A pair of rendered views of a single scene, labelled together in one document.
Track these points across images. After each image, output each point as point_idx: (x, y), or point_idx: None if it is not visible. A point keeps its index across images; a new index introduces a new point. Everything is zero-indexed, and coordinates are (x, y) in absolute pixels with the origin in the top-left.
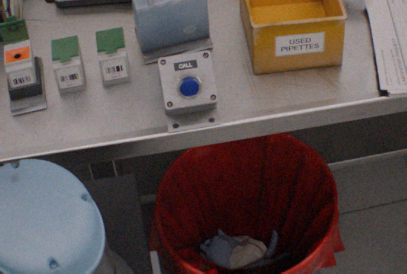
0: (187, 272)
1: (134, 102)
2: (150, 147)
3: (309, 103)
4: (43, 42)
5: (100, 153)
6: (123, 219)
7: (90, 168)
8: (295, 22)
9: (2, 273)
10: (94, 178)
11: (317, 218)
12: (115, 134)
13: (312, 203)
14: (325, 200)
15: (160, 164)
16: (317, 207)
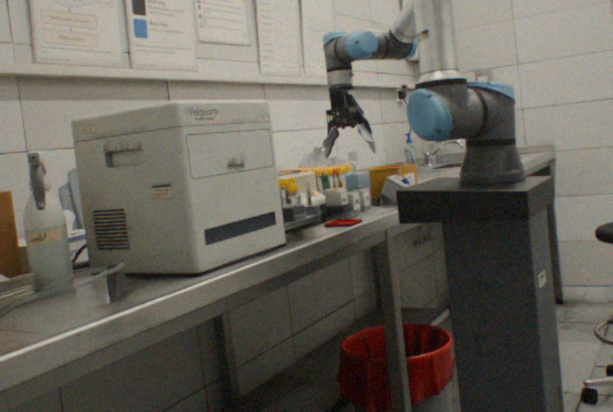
0: (417, 361)
1: (383, 208)
2: None
3: None
4: None
5: (397, 217)
6: (458, 177)
7: (388, 241)
8: (407, 166)
9: (501, 100)
10: (389, 251)
11: (422, 342)
12: (396, 209)
13: (408, 351)
14: (415, 338)
15: (311, 403)
16: (412, 351)
